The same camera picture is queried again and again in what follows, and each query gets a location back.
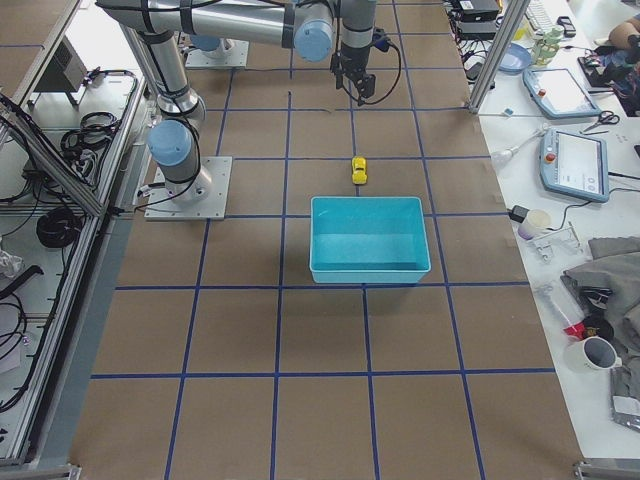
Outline grey cloth pile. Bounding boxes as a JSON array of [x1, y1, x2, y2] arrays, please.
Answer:
[[561, 236, 639, 356]]

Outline black power adapter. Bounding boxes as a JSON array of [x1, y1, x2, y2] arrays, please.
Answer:
[[507, 205, 529, 224]]

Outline blue plate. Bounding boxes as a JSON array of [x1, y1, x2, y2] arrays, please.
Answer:
[[499, 43, 532, 75]]

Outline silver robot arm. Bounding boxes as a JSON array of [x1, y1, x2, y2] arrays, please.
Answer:
[[190, 35, 235, 58], [97, 1, 377, 206]]

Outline yellow beetle toy car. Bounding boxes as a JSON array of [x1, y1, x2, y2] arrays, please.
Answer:
[[351, 156, 368, 185]]

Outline turquoise plastic storage bin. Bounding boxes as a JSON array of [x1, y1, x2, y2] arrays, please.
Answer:
[[309, 196, 431, 284]]

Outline upper teach pendant tablet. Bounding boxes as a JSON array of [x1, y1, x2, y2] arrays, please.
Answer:
[[522, 68, 601, 119]]

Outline black handled scissors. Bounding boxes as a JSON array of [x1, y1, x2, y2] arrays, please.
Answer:
[[580, 110, 620, 135]]

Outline white mug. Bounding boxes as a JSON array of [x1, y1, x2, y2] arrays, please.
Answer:
[[564, 337, 622, 373]]

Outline lower teach pendant tablet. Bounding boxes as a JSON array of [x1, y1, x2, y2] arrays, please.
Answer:
[[539, 129, 610, 203]]

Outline teach pendant tablet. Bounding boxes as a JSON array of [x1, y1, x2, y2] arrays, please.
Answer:
[[539, 129, 610, 203], [522, 68, 601, 119]]

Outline aluminium frame post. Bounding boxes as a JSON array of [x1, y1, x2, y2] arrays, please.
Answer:
[[468, 0, 529, 114]]

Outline grey metal box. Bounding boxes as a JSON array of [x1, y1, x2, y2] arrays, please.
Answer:
[[28, 36, 88, 107]]

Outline coiled black cable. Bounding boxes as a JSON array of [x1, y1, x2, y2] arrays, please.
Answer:
[[36, 206, 82, 249]]

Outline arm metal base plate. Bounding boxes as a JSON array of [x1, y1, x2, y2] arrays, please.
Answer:
[[144, 156, 233, 221], [185, 39, 249, 70]]

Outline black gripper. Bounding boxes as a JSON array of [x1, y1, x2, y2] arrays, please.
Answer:
[[331, 44, 376, 98]]

